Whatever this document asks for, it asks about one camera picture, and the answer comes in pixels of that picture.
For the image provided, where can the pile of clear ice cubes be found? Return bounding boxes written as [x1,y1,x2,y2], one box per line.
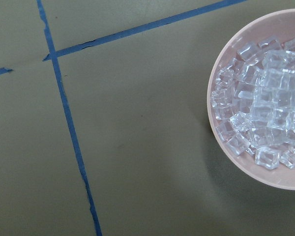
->
[210,36,295,170]

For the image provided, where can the pink bowl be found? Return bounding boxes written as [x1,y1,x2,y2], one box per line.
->
[207,9,295,190]

